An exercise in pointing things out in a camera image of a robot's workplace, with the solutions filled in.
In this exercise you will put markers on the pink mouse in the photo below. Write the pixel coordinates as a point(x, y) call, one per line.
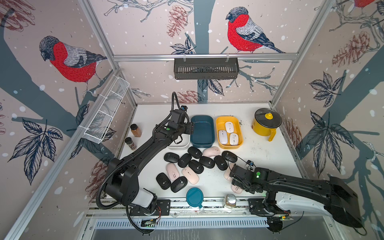
point(236, 189)
point(172, 171)
point(211, 152)
point(228, 171)
point(190, 175)

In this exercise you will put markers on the yellow pot with black lid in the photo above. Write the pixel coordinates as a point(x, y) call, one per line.
point(265, 123)

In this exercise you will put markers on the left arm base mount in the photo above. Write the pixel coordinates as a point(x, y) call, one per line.
point(160, 208)

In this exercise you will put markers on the black hanging wire basket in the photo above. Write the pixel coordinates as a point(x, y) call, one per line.
point(206, 68)

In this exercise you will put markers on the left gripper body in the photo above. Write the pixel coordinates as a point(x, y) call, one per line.
point(188, 128)

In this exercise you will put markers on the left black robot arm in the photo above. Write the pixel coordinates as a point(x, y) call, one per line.
point(121, 184)

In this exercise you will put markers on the small glass jar silver lid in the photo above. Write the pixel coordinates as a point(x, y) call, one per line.
point(230, 201)

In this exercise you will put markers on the teal storage box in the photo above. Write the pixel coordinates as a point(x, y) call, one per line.
point(203, 135)

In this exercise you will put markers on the white storage box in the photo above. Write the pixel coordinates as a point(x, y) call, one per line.
point(181, 143)

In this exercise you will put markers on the black mouse upper left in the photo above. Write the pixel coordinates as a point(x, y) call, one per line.
point(184, 160)

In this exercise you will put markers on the white wire mesh shelf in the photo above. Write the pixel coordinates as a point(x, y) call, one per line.
point(97, 129)

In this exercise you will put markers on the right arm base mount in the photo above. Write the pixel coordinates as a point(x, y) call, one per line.
point(266, 208)

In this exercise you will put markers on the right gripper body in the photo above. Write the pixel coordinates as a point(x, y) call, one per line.
point(243, 185)

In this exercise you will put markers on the black mouse bottom centre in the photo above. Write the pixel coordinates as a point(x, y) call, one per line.
point(179, 184)

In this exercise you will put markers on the black mouse top right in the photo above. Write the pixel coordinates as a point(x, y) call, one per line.
point(229, 156)

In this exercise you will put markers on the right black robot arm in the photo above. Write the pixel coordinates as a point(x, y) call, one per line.
point(334, 195)

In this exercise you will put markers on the brown spice bottle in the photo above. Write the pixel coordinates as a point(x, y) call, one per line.
point(136, 130)

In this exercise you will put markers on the yellow storage box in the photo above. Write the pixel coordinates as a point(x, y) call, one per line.
point(220, 125)

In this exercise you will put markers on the black mouse top centre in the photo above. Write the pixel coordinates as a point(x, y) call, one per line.
point(195, 152)

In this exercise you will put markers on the black mouse far left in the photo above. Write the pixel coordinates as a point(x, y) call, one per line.
point(171, 157)

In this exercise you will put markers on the pink mouse top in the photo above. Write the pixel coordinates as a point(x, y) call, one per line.
point(211, 152)

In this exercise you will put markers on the white mouse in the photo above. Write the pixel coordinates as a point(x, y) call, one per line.
point(234, 139)
point(229, 127)
point(223, 137)

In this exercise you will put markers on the teal round lid container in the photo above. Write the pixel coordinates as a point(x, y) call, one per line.
point(195, 198)

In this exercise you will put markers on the dark spice bottle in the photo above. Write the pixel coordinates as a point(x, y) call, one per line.
point(130, 143)

